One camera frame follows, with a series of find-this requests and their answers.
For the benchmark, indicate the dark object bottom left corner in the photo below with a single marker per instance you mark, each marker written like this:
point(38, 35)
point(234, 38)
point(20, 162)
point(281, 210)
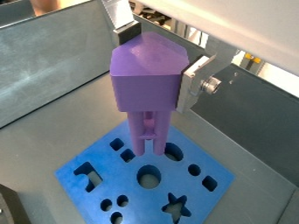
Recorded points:
point(12, 213)

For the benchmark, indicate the purple three prong plug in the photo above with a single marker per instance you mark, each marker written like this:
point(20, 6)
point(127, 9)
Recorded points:
point(146, 74)

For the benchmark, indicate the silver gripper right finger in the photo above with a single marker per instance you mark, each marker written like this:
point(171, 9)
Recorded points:
point(198, 78)

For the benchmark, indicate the grey metal bin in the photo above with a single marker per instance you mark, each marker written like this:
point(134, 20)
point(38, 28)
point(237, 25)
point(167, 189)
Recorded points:
point(58, 105)

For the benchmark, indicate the blue shape sorter board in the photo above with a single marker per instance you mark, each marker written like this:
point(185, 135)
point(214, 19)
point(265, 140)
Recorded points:
point(118, 188)

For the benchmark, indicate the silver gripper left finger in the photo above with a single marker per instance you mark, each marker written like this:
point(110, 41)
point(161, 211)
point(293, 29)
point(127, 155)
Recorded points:
point(126, 27)

